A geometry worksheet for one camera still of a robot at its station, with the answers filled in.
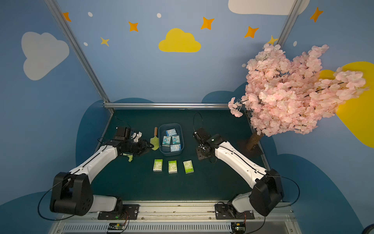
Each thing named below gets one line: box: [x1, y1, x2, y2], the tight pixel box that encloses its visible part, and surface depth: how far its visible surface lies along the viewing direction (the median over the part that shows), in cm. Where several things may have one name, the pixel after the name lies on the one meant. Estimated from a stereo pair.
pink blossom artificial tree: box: [227, 43, 369, 152], surface depth 61 cm
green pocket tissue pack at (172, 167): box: [168, 159, 178, 174], surface depth 90 cm
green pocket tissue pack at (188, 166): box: [183, 159, 195, 175], surface depth 90 cm
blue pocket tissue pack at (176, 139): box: [171, 135, 181, 145], surface depth 103 cm
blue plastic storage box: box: [158, 122, 185, 157], surface depth 103 cm
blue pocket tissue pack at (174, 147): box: [170, 143, 181, 153], surface depth 98 cm
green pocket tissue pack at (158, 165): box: [152, 158, 164, 172], surface depth 90 cm
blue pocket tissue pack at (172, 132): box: [166, 128, 178, 137], surface depth 106 cm
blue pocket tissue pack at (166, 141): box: [162, 135, 171, 147], surface depth 103 cm
